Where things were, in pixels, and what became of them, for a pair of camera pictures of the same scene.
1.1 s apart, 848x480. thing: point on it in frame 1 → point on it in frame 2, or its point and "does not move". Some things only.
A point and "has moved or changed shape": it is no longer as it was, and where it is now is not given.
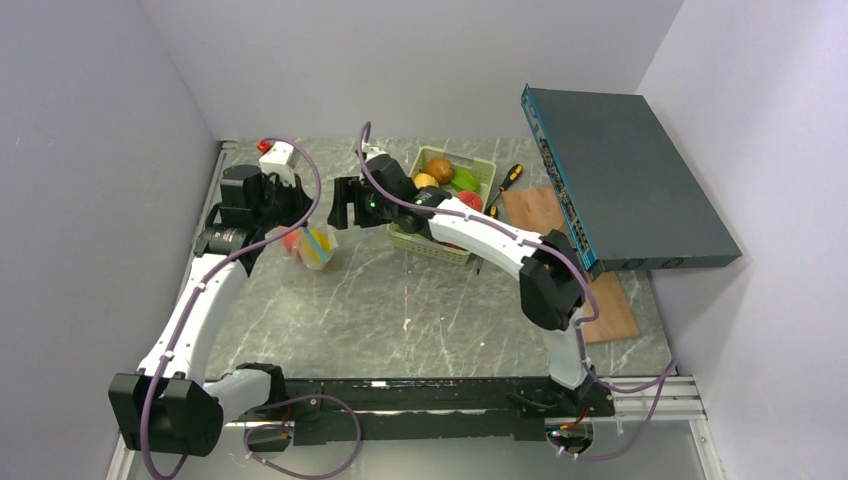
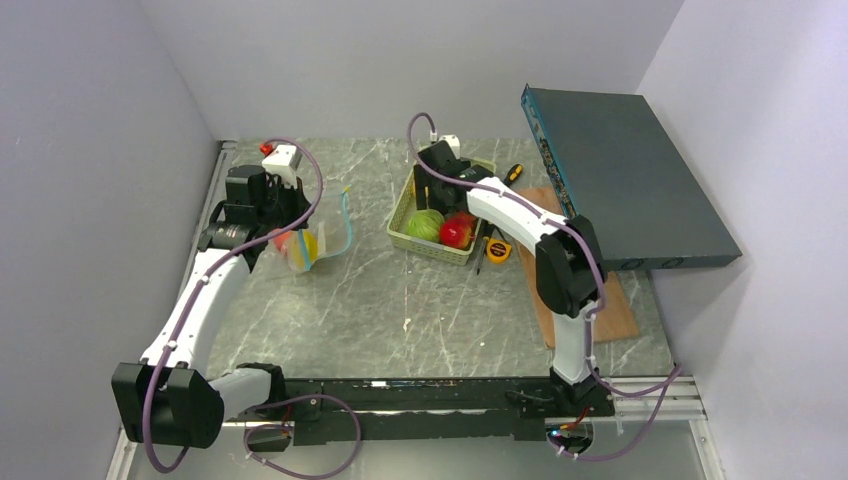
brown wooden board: [537, 211] does not move
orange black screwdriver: [514, 175] does not move
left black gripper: [299, 199] does not move
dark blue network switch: [625, 195] does not move
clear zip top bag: [312, 245] has moved or changed shape
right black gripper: [347, 190] → [422, 182]
